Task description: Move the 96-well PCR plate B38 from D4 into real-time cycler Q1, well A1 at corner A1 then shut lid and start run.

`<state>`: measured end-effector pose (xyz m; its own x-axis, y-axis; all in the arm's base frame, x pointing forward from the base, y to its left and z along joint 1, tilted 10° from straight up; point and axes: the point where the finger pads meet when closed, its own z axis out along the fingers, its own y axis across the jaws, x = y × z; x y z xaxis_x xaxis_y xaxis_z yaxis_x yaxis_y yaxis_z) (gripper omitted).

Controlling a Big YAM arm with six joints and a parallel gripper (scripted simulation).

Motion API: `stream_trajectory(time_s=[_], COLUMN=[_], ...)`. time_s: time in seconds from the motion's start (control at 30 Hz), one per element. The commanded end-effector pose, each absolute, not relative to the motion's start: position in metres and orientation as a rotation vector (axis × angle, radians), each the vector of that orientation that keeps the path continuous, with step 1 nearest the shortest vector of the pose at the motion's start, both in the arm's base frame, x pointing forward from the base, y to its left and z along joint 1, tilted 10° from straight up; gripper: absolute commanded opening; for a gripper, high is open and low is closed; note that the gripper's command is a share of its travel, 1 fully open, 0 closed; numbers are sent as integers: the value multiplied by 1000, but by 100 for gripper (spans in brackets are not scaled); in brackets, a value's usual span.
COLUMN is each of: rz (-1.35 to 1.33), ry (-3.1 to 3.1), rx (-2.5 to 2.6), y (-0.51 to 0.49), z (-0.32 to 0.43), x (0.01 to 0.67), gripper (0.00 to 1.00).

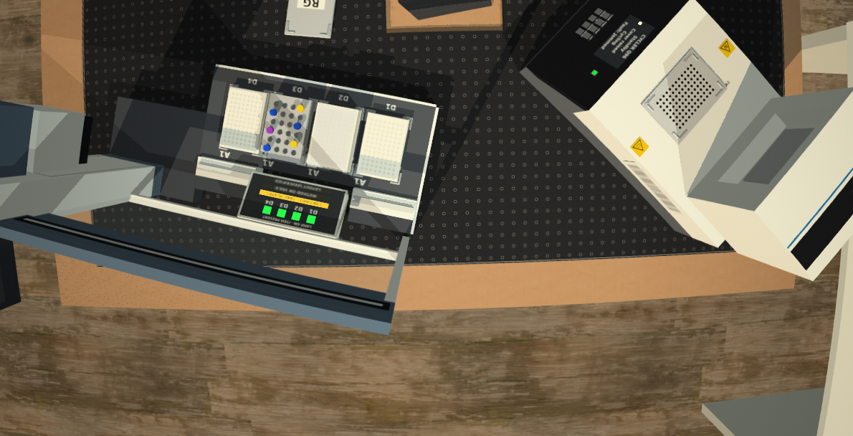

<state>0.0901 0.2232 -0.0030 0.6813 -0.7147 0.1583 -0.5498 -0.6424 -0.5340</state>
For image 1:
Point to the cream benchtop instrument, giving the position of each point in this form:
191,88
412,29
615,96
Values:
667,97

